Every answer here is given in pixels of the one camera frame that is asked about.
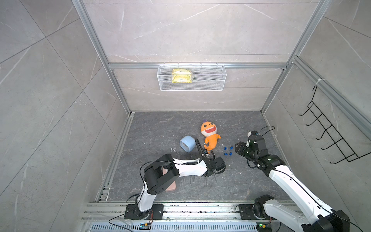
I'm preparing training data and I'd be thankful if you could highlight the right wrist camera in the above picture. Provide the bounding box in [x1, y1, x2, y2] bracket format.
[246, 130, 259, 147]

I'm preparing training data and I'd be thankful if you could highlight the pink rectangular case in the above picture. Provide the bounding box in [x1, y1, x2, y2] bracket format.
[162, 168, 176, 192]

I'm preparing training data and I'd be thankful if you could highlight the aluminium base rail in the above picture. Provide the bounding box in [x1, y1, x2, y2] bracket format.
[78, 202, 321, 232]

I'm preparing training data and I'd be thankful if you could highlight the yellow packet in basket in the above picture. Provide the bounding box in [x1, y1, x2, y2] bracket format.
[172, 69, 193, 83]

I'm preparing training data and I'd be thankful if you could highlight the black wire hook rack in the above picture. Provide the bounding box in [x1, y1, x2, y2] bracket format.
[299, 86, 371, 165]

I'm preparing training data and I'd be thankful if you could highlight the white wire mesh basket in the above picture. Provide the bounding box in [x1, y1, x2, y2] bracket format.
[157, 64, 227, 91]

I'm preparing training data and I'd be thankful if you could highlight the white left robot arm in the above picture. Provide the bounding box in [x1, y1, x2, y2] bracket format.
[137, 154, 226, 212]

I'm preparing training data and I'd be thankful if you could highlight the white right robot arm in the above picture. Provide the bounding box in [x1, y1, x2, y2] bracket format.
[235, 131, 351, 232]

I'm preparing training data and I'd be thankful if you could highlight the orange shark plush toy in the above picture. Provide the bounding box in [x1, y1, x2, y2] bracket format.
[201, 121, 221, 154]

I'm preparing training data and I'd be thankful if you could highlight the light blue plastic cup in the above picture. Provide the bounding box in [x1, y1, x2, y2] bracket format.
[180, 135, 196, 153]

